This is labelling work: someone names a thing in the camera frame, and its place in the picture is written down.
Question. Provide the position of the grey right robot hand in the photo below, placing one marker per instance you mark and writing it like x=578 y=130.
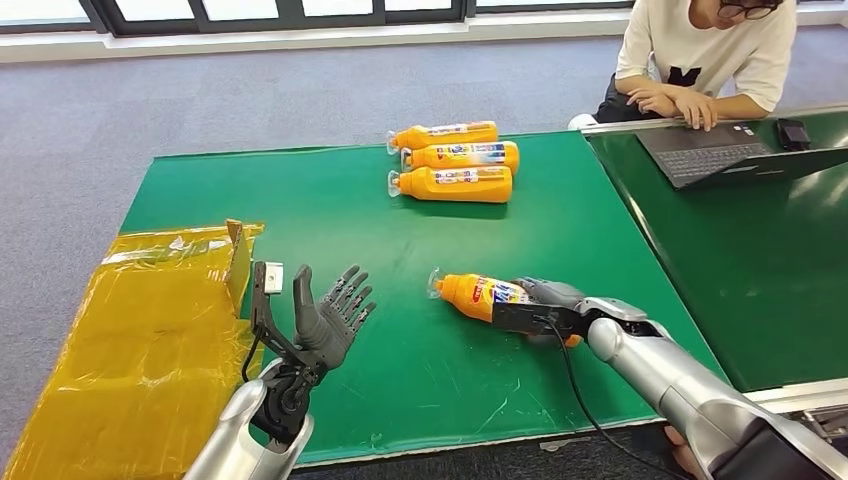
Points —
x=550 y=291

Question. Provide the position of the person's right hand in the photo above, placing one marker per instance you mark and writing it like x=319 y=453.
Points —
x=699 y=106

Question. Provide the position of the person's left hand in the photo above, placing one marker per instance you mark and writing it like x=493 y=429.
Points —
x=652 y=102

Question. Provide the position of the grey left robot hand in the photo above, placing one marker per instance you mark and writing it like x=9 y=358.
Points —
x=328 y=324

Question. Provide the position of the orange detergent bottle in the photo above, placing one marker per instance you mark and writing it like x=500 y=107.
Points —
x=457 y=189
x=464 y=295
x=450 y=136
x=457 y=159

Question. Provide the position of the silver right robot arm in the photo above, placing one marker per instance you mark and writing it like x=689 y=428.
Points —
x=682 y=391

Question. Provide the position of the person's left forearm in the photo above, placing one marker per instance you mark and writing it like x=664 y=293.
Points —
x=738 y=106

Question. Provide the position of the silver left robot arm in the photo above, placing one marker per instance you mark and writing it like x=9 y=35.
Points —
x=245 y=437

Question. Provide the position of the person's right forearm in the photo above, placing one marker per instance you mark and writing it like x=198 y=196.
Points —
x=639 y=83

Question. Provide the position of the dark grey laptop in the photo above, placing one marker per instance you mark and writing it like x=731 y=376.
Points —
x=702 y=156

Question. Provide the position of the person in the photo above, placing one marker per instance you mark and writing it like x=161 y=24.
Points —
x=702 y=46

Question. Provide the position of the white shoe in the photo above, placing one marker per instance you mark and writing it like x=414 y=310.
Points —
x=582 y=122

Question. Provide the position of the small black device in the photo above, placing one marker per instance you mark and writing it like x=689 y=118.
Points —
x=794 y=134

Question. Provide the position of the black eyeglasses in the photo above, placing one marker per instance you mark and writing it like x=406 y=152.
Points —
x=745 y=10

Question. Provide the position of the green topped side table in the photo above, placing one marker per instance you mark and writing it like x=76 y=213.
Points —
x=748 y=265

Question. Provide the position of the yellow taped cardboard box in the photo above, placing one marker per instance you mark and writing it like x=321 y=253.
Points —
x=132 y=358

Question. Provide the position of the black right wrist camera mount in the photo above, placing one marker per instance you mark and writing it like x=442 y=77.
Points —
x=523 y=319

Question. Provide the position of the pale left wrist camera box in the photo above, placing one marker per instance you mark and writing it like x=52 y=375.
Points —
x=273 y=278

